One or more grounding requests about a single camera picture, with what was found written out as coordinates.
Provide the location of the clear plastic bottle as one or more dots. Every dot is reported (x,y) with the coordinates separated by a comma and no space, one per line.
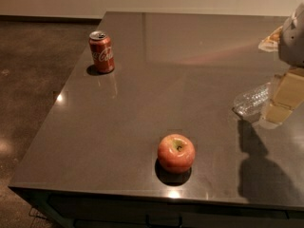
(250,102)

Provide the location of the dark cabinet drawer handle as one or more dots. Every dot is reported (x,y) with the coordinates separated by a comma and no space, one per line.
(151,222)

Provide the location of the red apple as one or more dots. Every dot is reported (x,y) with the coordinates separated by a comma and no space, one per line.
(176,153)

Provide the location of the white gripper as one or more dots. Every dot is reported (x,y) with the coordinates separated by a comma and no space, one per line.
(293,45)

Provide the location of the red coke can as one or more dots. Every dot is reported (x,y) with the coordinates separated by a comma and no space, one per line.
(101,51)

